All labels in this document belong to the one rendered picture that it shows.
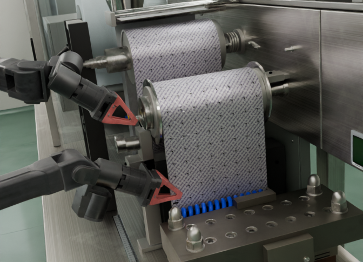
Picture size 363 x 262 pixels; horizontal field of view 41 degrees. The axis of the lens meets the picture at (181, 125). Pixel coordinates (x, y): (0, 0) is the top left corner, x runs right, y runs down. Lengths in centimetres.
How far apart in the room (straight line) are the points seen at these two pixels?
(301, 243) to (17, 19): 581
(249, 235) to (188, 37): 54
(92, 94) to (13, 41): 553
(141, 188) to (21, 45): 561
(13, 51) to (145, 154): 552
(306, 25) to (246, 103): 21
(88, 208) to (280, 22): 60
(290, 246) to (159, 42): 59
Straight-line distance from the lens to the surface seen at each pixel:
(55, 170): 96
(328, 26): 100
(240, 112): 108
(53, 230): 141
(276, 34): 119
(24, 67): 104
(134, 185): 102
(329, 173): 142
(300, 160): 121
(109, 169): 101
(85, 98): 104
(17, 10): 652
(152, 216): 119
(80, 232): 136
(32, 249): 322
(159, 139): 105
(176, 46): 125
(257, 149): 112
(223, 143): 108
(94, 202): 102
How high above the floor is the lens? 154
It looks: 18 degrees down
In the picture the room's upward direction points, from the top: 6 degrees counter-clockwise
